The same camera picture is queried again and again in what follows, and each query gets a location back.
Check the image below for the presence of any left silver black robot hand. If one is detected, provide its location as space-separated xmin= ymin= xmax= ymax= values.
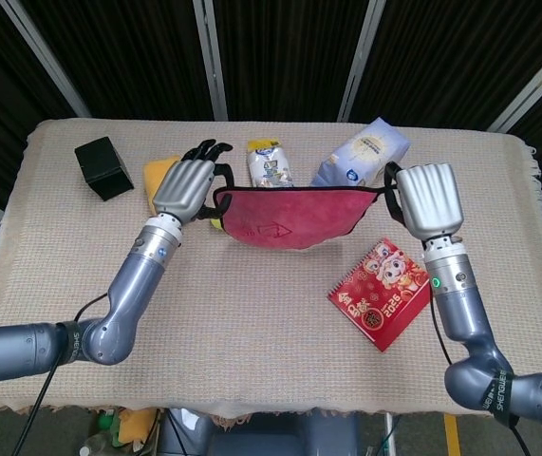
xmin=151 ymin=138 xmax=234 ymax=225

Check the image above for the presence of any black printed arm strap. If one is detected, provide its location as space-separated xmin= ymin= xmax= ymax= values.
xmin=486 ymin=365 xmax=521 ymax=427
xmin=56 ymin=320 xmax=82 ymax=367

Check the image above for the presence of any yellow white pack of rolls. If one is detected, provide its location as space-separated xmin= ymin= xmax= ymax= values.
xmin=245 ymin=138 xmax=296 ymax=190

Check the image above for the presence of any pink and grey towel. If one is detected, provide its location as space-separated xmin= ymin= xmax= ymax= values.
xmin=211 ymin=183 xmax=388 ymax=252

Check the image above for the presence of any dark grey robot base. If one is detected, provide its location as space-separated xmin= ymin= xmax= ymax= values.
xmin=156 ymin=408 xmax=362 ymax=456

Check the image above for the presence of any yellow plush toy with face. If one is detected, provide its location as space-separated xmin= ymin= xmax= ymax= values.
xmin=142 ymin=154 xmax=184 ymax=215

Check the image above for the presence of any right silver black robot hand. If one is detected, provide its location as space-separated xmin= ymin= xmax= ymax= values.
xmin=383 ymin=161 xmax=465 ymax=240

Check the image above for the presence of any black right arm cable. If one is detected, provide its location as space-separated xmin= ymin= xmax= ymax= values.
xmin=429 ymin=294 xmax=533 ymax=456

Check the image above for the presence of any light blue tissue pack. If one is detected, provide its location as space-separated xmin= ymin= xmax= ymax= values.
xmin=309 ymin=116 xmax=412 ymax=189

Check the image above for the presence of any green plastic bottle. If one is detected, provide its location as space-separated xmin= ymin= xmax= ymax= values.
xmin=95 ymin=410 xmax=124 ymax=447

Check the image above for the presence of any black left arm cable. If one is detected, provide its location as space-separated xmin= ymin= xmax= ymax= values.
xmin=11 ymin=292 xmax=110 ymax=456

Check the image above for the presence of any beige woven tablecloth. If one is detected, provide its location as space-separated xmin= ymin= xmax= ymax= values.
xmin=0 ymin=118 xmax=542 ymax=424

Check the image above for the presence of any red spiral desk calendar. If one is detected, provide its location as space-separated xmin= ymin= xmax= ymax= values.
xmin=326 ymin=237 xmax=432 ymax=353

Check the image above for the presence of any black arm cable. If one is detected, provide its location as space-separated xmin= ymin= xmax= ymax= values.
xmin=429 ymin=294 xmax=533 ymax=456
xmin=11 ymin=292 xmax=110 ymax=456

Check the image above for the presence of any black box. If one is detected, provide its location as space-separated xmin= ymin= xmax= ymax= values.
xmin=73 ymin=136 xmax=135 ymax=202

